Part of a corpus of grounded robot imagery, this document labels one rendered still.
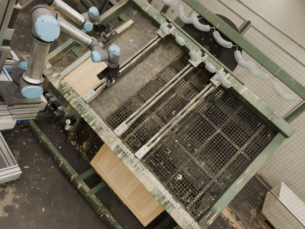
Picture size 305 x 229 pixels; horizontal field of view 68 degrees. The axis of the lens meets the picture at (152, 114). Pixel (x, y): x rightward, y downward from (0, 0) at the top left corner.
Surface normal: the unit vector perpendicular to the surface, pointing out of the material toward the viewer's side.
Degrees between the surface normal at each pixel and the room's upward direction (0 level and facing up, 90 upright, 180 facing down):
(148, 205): 90
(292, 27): 90
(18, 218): 0
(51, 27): 83
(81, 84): 51
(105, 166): 90
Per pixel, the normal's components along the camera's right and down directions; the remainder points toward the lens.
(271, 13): -0.54, 0.09
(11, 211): 0.57, -0.70
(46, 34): 0.54, 0.62
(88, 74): 0.00, -0.29
